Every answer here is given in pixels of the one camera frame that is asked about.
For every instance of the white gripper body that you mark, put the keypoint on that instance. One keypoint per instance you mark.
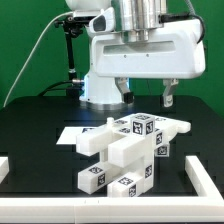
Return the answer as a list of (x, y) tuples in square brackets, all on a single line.
[(172, 51)]

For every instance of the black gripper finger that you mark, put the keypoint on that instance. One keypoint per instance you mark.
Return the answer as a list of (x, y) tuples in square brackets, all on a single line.
[(123, 87), (170, 86)]

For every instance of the white chair seat plate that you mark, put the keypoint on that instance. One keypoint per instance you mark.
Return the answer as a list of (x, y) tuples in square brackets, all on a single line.
[(137, 159)]

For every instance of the white chair back frame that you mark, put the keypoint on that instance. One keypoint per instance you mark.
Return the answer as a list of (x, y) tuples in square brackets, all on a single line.
[(117, 134)]

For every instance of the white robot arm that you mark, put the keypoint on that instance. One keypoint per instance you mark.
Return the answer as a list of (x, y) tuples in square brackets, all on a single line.
[(137, 39)]

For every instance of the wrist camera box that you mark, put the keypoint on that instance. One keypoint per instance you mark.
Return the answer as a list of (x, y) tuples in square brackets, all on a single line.
[(105, 22)]

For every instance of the grey camera on stand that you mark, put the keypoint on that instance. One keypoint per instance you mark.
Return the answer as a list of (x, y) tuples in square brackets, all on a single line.
[(78, 14)]

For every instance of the white marker base plate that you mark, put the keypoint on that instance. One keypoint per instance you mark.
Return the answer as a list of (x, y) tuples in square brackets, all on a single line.
[(75, 135)]

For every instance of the black camera stand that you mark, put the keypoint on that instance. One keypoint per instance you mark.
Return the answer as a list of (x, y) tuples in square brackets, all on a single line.
[(73, 28)]

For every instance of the white U-shaped obstacle frame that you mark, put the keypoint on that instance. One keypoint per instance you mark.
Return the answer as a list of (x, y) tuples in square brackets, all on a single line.
[(206, 206)]

